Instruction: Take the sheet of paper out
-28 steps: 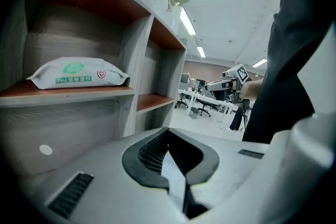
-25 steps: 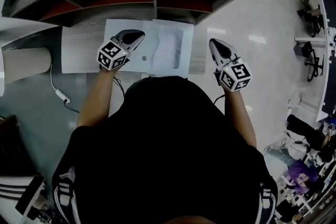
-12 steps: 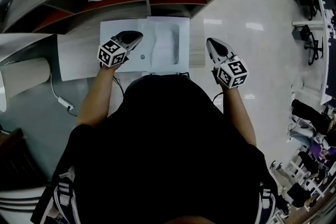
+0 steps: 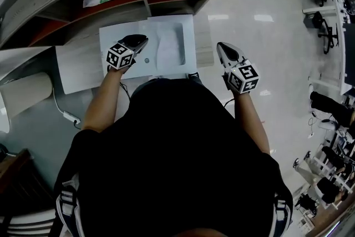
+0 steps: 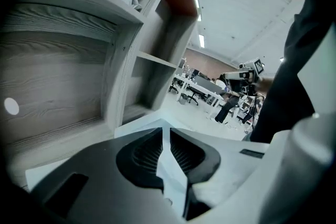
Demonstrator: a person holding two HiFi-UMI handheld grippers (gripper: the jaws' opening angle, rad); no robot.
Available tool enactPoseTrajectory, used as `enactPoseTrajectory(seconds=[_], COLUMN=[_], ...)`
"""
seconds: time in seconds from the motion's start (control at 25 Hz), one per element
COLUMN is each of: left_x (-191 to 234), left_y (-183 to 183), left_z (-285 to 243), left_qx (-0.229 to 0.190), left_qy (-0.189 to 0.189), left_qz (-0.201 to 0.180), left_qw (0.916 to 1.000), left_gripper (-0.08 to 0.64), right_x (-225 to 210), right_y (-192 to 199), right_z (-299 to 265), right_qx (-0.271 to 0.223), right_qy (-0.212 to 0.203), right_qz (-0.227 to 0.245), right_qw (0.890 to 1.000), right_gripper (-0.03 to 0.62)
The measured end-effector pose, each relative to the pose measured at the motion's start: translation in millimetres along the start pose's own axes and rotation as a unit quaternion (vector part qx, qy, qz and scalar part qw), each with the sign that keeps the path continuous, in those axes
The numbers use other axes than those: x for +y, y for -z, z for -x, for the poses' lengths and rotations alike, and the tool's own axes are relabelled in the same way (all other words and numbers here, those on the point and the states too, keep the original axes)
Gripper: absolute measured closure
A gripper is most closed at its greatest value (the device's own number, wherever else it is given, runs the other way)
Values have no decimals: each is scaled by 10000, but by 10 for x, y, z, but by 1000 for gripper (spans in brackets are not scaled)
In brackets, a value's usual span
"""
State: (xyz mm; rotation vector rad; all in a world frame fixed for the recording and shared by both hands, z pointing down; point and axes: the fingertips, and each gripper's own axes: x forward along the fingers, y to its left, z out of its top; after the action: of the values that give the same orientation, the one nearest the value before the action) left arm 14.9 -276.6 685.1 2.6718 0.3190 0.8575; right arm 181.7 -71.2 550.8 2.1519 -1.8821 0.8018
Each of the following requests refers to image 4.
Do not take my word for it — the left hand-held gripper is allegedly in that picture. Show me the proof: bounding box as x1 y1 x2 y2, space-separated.
106 34 149 70

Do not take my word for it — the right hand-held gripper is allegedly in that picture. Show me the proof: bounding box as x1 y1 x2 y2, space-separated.
216 42 260 94

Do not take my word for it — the white rectangular sink basin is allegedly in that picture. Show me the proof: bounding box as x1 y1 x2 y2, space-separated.
99 14 197 80

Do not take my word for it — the person's left forearm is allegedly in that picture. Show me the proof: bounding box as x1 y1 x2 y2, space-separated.
82 65 131 134

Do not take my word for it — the person's right forearm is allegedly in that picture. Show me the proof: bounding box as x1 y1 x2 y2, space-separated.
232 90 270 155

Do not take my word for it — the grey wooden desk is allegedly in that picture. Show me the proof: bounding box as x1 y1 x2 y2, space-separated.
54 7 216 95

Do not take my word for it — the grey computer box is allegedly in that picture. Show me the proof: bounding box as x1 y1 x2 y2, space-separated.
303 11 324 29

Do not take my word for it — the black office chair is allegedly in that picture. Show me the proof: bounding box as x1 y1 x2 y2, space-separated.
317 11 341 56

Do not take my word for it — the long white desk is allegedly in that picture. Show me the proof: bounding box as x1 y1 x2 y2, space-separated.
302 0 355 95

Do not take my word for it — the person's black shirt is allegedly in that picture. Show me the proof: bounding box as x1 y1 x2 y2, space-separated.
54 77 294 237

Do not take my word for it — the dark brown wooden cabinet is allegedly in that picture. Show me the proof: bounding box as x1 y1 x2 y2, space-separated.
0 148 55 217

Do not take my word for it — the white ribbed seat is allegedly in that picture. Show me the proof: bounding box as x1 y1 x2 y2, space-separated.
0 207 58 237

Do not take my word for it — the left hand-held gripper black cable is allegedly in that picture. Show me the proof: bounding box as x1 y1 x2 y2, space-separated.
119 82 131 99

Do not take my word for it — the white power cable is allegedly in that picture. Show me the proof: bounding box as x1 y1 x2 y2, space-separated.
52 87 66 114

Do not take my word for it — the person's right black white strap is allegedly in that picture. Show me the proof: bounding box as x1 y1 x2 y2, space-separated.
270 194 293 237

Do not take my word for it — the person's black white strap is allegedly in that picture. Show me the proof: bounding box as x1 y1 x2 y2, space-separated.
55 173 84 237
270 194 293 237

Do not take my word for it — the person's left black white strap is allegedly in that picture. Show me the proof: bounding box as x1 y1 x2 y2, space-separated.
55 173 84 237

